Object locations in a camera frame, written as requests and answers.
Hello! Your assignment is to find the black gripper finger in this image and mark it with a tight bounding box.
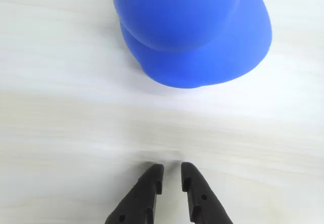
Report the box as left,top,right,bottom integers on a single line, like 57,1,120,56
180,161,234,224
104,163,165,224

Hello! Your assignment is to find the blue rubber duck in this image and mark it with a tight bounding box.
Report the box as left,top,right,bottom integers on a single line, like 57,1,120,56
105,0,273,89

